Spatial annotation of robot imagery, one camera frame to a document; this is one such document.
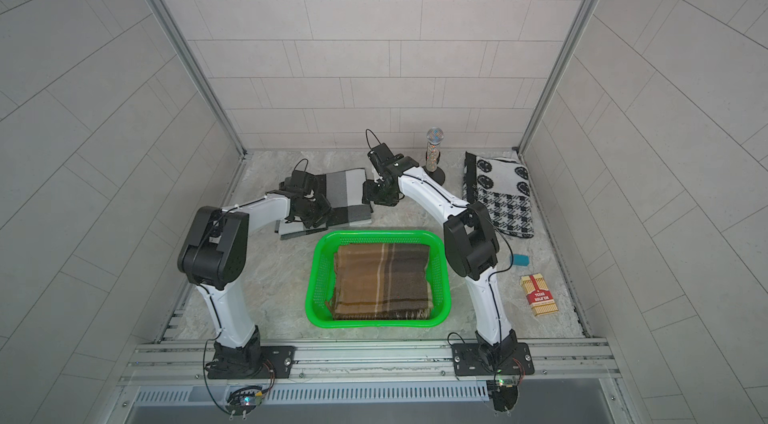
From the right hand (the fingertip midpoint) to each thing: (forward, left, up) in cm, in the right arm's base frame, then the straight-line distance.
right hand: (369, 199), depth 92 cm
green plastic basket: (-22, +13, -1) cm, 25 cm away
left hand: (+3, +11, -8) cm, 14 cm away
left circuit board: (-48, +28, -7) cm, 56 cm away
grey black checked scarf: (+8, +9, -7) cm, 14 cm away
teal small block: (-18, -45, -11) cm, 49 cm away
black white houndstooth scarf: (+7, -45, -6) cm, 46 cm away
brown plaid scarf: (-24, -3, -6) cm, 25 cm away
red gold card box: (-29, -46, -10) cm, 55 cm away
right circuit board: (-50, -30, -12) cm, 59 cm away
